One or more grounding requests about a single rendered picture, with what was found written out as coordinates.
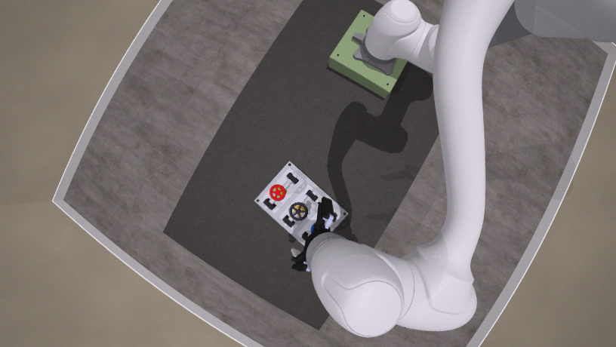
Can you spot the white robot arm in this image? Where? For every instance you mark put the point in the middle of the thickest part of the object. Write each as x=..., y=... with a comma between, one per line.
x=364, y=289

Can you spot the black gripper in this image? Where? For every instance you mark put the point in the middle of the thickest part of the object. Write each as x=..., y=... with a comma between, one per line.
x=325, y=216

